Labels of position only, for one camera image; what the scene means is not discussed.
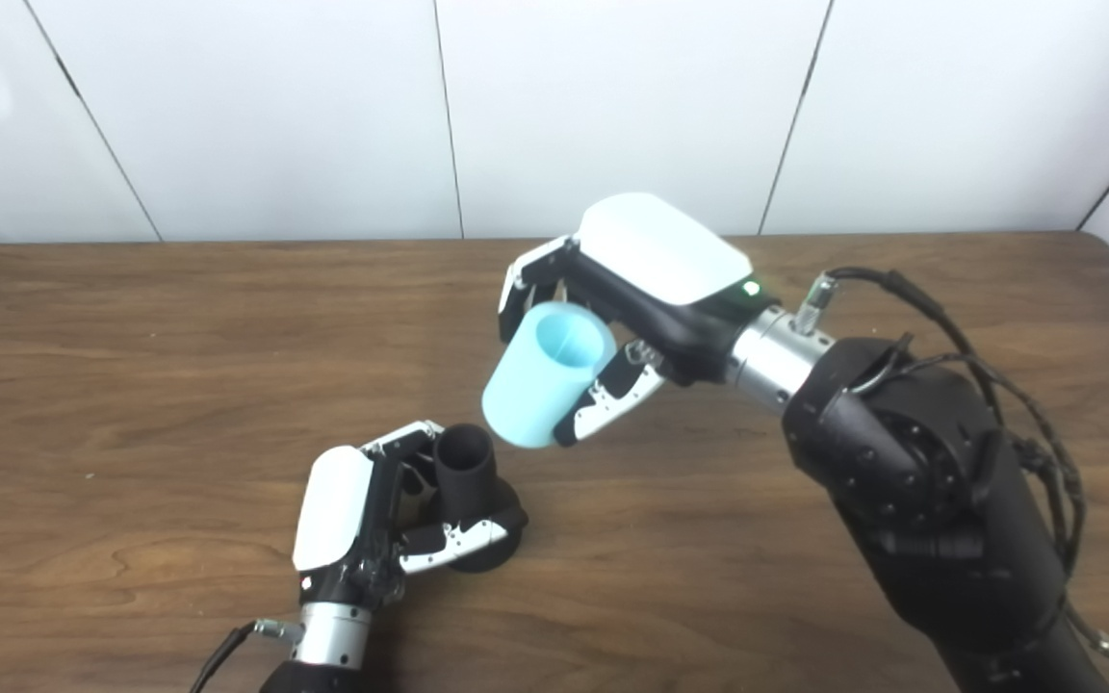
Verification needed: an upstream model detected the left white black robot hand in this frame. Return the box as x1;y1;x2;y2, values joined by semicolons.
292;420;529;609

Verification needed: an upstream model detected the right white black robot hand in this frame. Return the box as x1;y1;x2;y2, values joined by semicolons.
499;192;779;448

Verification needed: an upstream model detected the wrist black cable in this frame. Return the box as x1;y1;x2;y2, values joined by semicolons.
191;619;305;693
793;267;1109;675

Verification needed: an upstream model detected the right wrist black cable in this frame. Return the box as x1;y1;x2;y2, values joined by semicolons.
793;267;1109;675

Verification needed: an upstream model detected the black flared nozzle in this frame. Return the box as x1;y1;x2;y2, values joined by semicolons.
432;423;527;575

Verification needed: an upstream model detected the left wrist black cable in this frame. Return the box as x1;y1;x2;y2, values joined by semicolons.
191;619;305;693

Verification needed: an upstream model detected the light-blue hose piece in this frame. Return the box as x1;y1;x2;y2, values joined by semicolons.
481;301;618;450

